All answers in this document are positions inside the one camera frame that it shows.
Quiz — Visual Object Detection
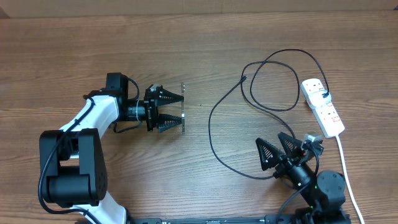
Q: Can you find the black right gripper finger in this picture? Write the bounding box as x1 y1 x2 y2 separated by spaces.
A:
256 138 284 171
277 132 303 156

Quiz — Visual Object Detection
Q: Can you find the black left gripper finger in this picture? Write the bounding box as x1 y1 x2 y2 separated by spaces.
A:
156 114 182 133
156 88 184 106

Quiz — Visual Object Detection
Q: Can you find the black smartphone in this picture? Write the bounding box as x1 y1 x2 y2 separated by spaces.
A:
181 82 185 135

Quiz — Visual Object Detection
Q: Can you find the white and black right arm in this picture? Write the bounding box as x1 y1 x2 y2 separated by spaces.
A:
256 132 351 223

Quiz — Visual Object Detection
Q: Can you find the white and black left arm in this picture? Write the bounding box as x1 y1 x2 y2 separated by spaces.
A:
37 73 185 223

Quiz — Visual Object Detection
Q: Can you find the white power strip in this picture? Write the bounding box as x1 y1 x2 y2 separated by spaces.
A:
300 78 345 138

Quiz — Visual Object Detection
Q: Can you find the white power strip cord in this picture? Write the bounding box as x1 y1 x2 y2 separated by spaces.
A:
334 134 365 224

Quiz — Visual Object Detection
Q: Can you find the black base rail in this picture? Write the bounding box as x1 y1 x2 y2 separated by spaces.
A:
74 213 352 224

